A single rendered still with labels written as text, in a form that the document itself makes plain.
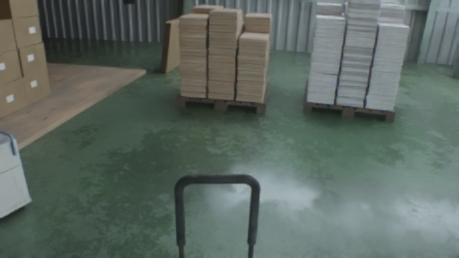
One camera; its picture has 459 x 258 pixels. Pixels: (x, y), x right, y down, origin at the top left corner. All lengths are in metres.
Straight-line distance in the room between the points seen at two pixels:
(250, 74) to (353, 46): 1.23
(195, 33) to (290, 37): 4.59
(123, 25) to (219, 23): 5.66
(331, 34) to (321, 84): 0.61
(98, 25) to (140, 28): 1.19
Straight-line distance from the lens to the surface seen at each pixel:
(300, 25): 8.38
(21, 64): 4.66
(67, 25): 10.35
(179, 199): 1.43
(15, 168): 2.59
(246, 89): 4.17
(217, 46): 4.10
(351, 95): 4.39
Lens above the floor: 1.48
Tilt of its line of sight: 23 degrees down
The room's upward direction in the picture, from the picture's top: 2 degrees clockwise
